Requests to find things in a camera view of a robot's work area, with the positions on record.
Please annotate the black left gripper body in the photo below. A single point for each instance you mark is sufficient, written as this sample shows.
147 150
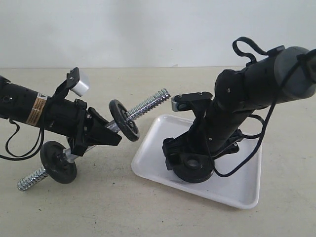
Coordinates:
65 117

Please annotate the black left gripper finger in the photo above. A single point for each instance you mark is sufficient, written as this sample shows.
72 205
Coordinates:
95 120
101 136

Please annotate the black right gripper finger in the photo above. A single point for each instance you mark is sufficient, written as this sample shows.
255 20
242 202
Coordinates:
174 161

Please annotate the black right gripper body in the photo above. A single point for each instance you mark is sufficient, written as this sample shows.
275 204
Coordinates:
204 139

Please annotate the black weight plate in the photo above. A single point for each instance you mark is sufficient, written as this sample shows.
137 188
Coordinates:
194 168
127 126

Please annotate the chrome dumbbell bar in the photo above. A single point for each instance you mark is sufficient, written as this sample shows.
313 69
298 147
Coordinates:
134 113

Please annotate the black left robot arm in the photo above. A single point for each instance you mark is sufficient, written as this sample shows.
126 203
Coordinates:
21 104

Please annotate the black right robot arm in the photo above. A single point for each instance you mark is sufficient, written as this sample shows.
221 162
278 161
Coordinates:
285 75

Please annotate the black weight plate far end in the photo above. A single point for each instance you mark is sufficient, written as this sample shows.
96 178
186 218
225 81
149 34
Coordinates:
61 171

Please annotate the white rectangular plastic tray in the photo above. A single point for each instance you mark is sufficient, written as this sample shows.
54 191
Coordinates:
241 190

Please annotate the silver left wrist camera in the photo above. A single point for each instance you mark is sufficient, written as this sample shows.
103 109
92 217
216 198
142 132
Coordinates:
82 86

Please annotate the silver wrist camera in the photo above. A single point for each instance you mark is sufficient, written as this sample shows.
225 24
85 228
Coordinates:
180 106
82 86

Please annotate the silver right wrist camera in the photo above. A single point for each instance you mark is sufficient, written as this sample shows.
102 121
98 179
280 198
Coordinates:
180 106

